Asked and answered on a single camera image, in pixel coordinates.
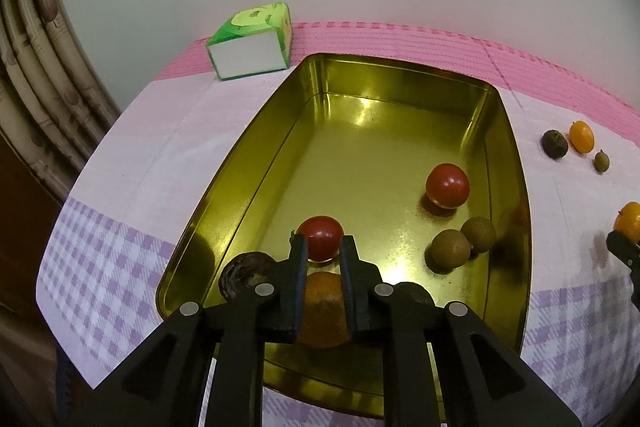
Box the pink foam mat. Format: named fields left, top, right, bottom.
left=152, top=21, right=640, bottom=128

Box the dark brown passion fruit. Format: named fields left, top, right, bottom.
left=542, top=130, right=569, bottom=159
left=219, top=252, right=278, bottom=303
left=397, top=282, right=436, bottom=308

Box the large orange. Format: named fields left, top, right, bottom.
left=297, top=271, right=351, bottom=349

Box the green and white tissue box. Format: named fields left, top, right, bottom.
left=206, top=2, right=293, bottom=81

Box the bamboo furniture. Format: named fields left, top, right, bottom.
left=0, top=0, right=122, bottom=202

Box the purple checked tablecloth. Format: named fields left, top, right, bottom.
left=37, top=57, right=640, bottom=427

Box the red tomato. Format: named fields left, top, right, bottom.
left=425, top=163, right=471, bottom=208
left=296, top=215, right=345, bottom=262

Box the brown longan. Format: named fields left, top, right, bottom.
left=430, top=229, right=472, bottom=270
left=461, top=217, right=497, bottom=254

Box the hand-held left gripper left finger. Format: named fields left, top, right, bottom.
left=60, top=234, right=309, bottom=427

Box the small orange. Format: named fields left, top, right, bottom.
left=569, top=120, right=596, bottom=154
left=614, top=202, right=640, bottom=243

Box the gold and maroon tin box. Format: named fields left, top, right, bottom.
left=156, top=53, right=533, bottom=422

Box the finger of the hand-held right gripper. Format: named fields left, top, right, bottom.
left=606, top=231, right=640, bottom=270

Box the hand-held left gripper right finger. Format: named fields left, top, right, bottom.
left=339, top=234, right=583, bottom=427

